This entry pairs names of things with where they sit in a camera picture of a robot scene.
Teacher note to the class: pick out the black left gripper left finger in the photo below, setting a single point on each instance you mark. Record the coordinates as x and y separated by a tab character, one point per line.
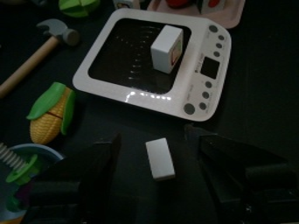
94	175

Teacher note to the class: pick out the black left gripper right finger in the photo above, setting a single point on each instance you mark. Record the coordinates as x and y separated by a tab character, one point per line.
241	175

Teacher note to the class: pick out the white sushi piece with print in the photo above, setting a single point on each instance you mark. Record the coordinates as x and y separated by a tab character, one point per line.
166	48

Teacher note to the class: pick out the sushi piece with red centre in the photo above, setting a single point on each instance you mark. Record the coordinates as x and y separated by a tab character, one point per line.
210	4

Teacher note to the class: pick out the red toy food piece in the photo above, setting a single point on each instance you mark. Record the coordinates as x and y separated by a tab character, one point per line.
176	3

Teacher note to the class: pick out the light blue bowl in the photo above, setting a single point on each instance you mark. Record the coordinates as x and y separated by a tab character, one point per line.
39	150

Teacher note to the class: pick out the plain white block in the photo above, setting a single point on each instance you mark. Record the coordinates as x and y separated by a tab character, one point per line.
160	159

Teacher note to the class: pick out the green toy whisk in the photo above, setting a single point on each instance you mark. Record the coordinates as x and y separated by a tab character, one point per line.
22	169

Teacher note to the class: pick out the toy corn cob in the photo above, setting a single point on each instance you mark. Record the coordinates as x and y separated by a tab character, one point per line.
48	116

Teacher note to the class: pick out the white digital kitchen scale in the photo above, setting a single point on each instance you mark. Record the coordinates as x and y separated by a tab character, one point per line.
116	83

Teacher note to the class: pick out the wooden toy hammer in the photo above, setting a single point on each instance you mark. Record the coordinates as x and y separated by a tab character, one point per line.
35	61

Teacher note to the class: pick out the pink tray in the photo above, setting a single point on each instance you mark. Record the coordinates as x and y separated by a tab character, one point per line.
230	16

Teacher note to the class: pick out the green toy vegetable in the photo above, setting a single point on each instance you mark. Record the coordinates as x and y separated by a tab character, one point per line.
78	7

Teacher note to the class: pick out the small white printed block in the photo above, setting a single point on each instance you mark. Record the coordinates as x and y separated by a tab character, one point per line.
126	3

